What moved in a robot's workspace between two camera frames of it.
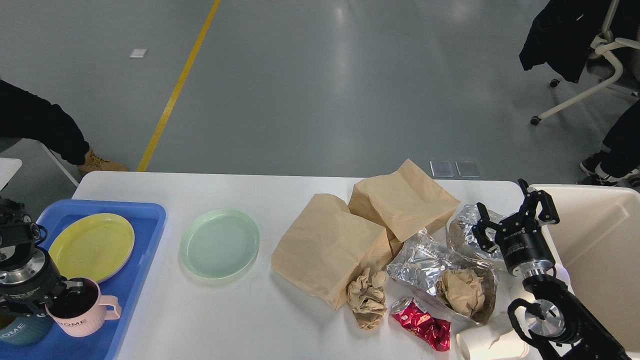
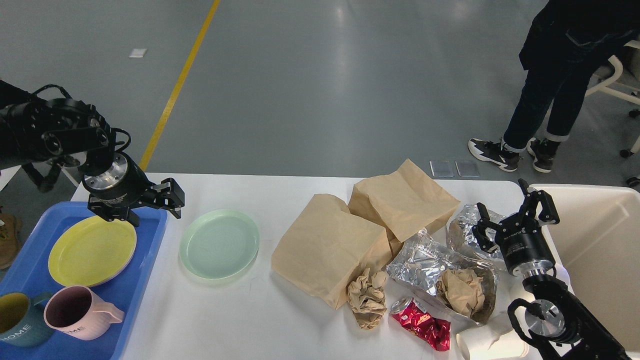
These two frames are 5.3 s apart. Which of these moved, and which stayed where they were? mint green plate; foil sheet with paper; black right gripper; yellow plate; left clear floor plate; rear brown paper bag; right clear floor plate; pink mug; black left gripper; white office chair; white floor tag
Moved: pink mug; white office chair; black left gripper
Stayed: foil sheet with paper; mint green plate; black right gripper; yellow plate; right clear floor plate; rear brown paper bag; white floor tag; left clear floor plate
